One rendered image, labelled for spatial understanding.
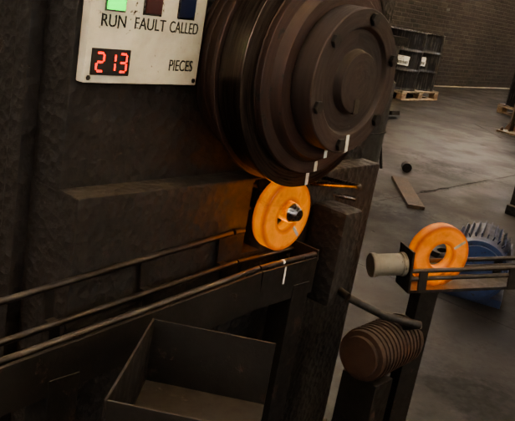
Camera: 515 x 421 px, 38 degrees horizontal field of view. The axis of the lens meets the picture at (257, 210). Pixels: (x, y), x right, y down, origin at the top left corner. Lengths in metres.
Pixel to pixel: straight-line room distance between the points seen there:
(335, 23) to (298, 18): 0.07
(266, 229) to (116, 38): 0.50
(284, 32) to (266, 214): 0.38
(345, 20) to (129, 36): 0.39
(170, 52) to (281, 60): 0.20
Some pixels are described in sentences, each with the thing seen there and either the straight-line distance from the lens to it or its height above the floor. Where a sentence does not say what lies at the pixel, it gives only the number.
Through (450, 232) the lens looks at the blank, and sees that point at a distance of 1.89.
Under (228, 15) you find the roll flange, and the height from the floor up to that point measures 1.20.
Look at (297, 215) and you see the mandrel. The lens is 1.56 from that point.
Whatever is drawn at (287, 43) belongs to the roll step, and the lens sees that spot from 1.37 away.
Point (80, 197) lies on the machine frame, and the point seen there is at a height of 0.87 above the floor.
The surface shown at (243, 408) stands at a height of 0.61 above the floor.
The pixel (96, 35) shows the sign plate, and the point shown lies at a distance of 1.29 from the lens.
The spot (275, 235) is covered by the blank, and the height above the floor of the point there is 0.77.
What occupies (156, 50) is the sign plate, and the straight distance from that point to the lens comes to 1.37.
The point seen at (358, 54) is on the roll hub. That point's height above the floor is 1.17.
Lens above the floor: 1.26
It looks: 16 degrees down
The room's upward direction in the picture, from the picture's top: 10 degrees clockwise
